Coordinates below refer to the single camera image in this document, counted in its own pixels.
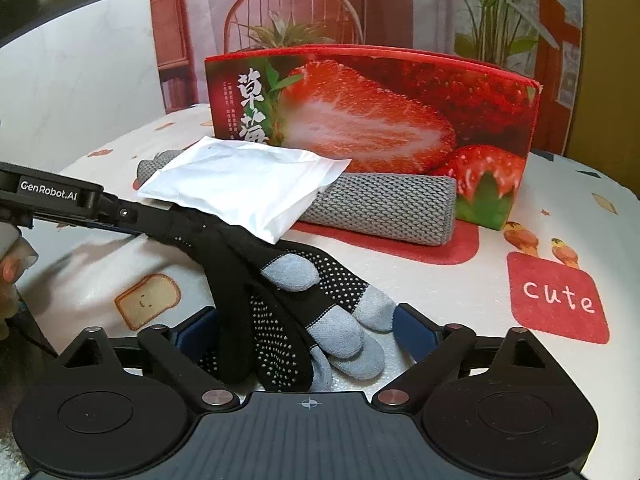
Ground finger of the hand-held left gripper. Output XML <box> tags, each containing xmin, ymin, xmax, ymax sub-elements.
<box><xmin>99</xmin><ymin>194</ymin><xmax>223</xmax><ymax>251</ymax></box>

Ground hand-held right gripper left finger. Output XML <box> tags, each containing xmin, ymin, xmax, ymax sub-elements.
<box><xmin>57</xmin><ymin>307</ymin><xmax>240</xmax><ymax>413</ymax></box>

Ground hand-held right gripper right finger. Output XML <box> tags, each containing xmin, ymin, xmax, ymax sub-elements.
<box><xmin>372</xmin><ymin>302</ymin><xmax>551</xmax><ymax>413</ymax></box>

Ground black dotted glove grey fingertips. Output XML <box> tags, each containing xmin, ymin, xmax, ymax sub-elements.
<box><xmin>192</xmin><ymin>220</ymin><xmax>399</xmax><ymax>394</ymax></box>

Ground white soft packet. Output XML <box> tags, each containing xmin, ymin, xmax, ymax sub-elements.
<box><xmin>136</xmin><ymin>135</ymin><xmax>353</xmax><ymax>245</ymax></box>

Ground red strawberry print cardboard box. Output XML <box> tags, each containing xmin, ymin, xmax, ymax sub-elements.
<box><xmin>204</xmin><ymin>45</ymin><xmax>544</xmax><ymax>231</ymax></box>

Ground person's left hand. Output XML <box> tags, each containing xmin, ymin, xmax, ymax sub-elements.
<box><xmin>0</xmin><ymin>225</ymin><xmax>39</xmax><ymax>341</ymax></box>

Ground grey knit cloth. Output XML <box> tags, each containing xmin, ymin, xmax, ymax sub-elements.
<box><xmin>136</xmin><ymin>151</ymin><xmax>457</xmax><ymax>247</ymax></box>

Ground wall poster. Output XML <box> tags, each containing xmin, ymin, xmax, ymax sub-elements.
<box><xmin>149</xmin><ymin>0</ymin><xmax>586</xmax><ymax>153</ymax></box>

